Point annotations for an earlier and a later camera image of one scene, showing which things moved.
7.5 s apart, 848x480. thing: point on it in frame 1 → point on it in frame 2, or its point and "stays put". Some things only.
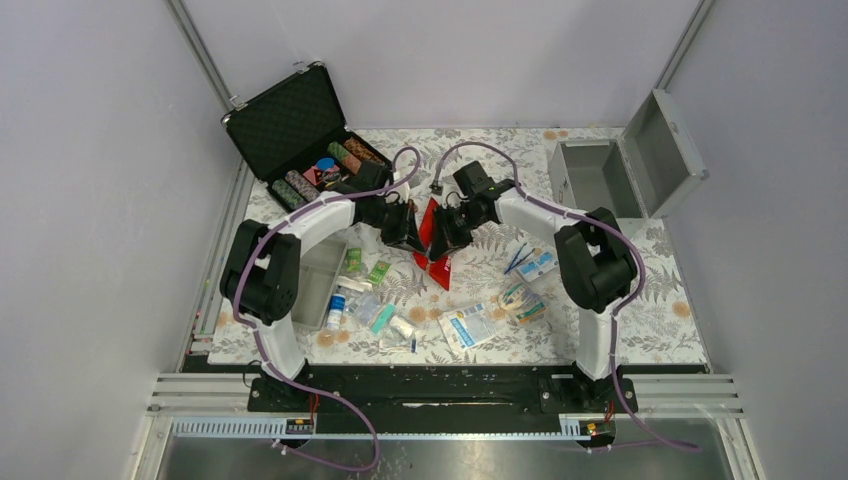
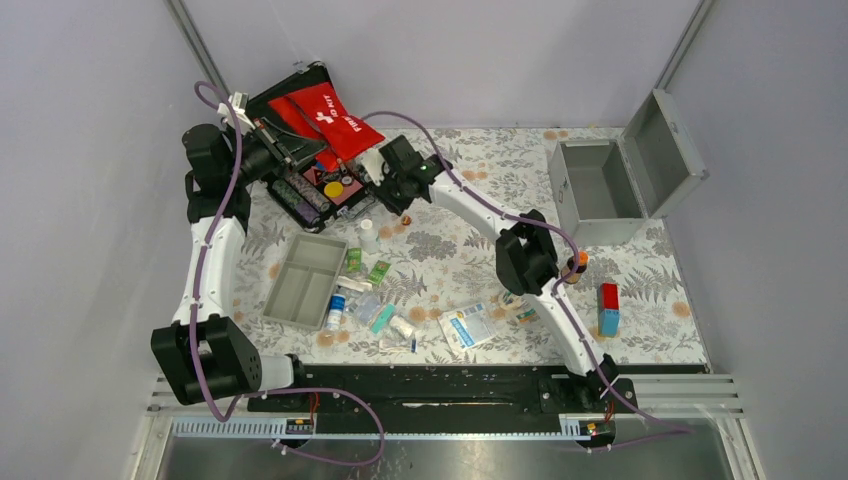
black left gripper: x=406 y=233 → x=285 y=148
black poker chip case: x=295 y=138 stays put
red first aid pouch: x=439 y=269 → x=318 y=109
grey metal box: x=632 y=176 stays put
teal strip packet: x=383 y=317 stays put
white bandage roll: x=401 y=325 stays put
